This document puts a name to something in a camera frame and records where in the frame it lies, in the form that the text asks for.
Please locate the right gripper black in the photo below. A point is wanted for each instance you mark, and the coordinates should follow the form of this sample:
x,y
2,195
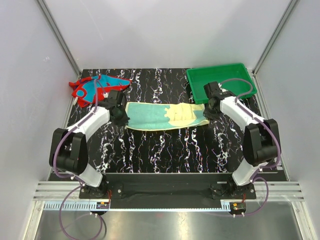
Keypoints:
x,y
207,114

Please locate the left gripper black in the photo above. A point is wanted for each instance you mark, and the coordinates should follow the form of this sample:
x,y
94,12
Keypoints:
x,y
124,120

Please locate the teal and yellow towel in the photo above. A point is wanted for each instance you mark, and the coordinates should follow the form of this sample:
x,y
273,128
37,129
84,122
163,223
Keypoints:
x,y
161,117

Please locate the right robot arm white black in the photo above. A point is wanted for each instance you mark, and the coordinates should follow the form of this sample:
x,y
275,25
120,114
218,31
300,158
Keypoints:
x,y
261,146

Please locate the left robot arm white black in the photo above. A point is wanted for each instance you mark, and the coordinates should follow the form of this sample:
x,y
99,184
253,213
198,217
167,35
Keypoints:
x,y
69,155

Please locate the green plastic tray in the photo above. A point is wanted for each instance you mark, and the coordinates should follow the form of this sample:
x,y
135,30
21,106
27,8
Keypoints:
x,y
199,77

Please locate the black marble pattern mat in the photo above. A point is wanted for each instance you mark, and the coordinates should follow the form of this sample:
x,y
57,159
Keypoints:
x,y
212,148

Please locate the red and blue towel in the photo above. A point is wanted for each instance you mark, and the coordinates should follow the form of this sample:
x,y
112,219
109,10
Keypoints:
x,y
85,90

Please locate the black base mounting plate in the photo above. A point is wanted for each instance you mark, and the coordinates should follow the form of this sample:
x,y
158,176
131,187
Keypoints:
x,y
211,185

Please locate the slotted cable duct rail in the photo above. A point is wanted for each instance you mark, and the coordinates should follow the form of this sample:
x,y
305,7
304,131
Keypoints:
x,y
119,205

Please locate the right aluminium frame post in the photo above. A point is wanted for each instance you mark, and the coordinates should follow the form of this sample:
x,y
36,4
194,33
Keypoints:
x,y
275,34

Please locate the aluminium frame post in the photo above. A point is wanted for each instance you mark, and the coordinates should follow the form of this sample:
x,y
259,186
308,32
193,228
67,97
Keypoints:
x,y
58,35
275,34

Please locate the left aluminium frame post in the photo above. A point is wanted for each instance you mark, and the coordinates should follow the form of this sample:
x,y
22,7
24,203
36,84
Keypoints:
x,y
58,35

